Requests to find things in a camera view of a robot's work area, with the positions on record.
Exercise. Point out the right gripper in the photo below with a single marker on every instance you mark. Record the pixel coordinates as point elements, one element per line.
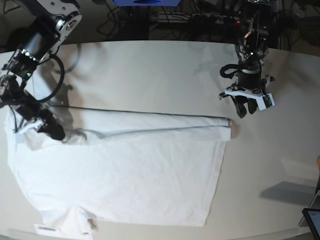
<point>43,119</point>

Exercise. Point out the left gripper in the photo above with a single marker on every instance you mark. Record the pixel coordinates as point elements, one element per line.
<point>248,80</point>

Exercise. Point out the white T-shirt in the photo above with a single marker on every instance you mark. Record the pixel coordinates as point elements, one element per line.
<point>124,167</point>

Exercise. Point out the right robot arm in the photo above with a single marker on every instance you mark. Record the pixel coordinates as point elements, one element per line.
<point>40,42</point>

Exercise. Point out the power strip with red light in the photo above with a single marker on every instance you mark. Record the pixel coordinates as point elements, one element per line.
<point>232,20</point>

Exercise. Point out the white paper label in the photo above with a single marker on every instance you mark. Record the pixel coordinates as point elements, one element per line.
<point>47,231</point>

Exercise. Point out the blue box overhead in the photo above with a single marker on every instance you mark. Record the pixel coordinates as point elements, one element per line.
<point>163,3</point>

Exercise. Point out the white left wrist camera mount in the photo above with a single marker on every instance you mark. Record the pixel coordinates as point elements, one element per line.
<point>264,99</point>

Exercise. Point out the tablet with dark frame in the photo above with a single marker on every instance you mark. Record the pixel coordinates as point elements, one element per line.
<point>312,217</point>

